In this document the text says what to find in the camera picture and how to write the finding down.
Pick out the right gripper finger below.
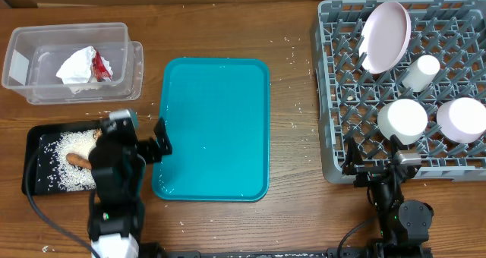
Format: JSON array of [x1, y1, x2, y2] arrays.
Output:
[[390, 134, 414, 156], [341, 137, 361, 175]]

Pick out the brown patterned food piece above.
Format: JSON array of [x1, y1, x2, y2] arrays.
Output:
[[93, 129, 103, 140]]

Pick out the pale green bowl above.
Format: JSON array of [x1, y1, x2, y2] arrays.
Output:
[[377, 99, 428, 145]]

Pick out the orange carrot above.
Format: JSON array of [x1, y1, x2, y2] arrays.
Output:
[[65, 153, 92, 170]]

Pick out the red sauce packet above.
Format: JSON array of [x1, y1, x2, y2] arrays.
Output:
[[91, 51, 112, 82]]

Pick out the small pink plate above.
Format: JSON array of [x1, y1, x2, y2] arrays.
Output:
[[437, 97, 485, 143]]

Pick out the white cup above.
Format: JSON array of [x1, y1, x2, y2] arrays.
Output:
[[402, 55, 440, 92]]

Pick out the white paper napkin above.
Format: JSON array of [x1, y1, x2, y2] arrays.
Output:
[[55, 46, 113, 84]]

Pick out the large white dinner plate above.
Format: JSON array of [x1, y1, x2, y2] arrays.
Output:
[[358, 1, 412, 74]]

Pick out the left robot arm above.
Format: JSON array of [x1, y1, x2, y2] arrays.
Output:
[[87, 118, 172, 258]]

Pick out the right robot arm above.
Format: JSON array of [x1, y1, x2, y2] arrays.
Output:
[[336, 135, 434, 258]]

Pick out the clear plastic waste bin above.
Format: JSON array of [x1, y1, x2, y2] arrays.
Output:
[[2, 23, 144, 105]]

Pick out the grey dishwasher rack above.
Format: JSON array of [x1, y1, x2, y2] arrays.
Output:
[[311, 0, 485, 184]]

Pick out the teal serving tray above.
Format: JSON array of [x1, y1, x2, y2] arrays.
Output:
[[152, 58, 270, 202]]

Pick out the pile of white rice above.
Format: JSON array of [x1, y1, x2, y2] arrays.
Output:
[[35, 130, 96, 195]]

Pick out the black plastic tray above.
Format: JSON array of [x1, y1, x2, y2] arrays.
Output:
[[21, 120, 102, 196]]

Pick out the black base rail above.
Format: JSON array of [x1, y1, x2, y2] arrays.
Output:
[[138, 243, 434, 258]]

